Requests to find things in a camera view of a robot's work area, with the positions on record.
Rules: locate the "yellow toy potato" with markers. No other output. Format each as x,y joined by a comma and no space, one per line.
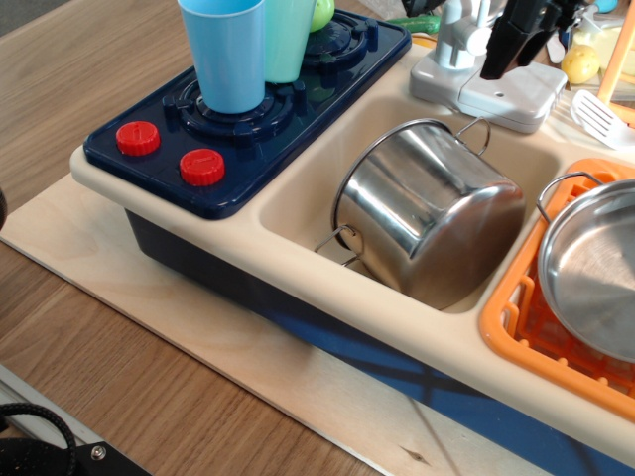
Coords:
580,64

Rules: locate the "light blue plastic cup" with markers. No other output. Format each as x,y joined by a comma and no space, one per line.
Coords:
227,47

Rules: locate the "green toy fruit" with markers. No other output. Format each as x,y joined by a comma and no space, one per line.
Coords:
323,13

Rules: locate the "beige toy kitchen sink unit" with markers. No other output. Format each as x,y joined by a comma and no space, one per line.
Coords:
273,238

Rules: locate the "red stove knob right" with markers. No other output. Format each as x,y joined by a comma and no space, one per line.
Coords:
202,167

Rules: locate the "red stove knob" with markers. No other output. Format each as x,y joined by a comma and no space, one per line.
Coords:
202,167
138,138

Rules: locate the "stainless steel pan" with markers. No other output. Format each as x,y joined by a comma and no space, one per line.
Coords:
586,265

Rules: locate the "orange plastic dish rack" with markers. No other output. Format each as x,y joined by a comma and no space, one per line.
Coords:
518,325

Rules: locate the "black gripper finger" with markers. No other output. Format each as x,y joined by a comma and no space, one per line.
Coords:
519,34

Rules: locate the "grey toy faucet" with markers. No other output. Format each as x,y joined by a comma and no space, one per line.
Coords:
450,75

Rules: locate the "stainless steel pot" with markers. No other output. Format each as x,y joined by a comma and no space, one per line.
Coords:
425,215

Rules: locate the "white plastic spatula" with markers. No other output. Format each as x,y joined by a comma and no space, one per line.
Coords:
600,122

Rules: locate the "light plywood base board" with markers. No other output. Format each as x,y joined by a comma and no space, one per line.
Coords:
86,239

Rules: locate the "mint green plastic cup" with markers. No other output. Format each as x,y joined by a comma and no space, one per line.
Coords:
287,28

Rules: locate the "red stove knob left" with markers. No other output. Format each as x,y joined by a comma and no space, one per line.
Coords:
138,138

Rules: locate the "black metal bracket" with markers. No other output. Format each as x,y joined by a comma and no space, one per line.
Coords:
99,459

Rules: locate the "green toy cucumber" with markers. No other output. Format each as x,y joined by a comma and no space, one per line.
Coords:
423,24

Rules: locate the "dark blue toy stovetop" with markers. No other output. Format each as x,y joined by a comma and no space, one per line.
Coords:
342,60

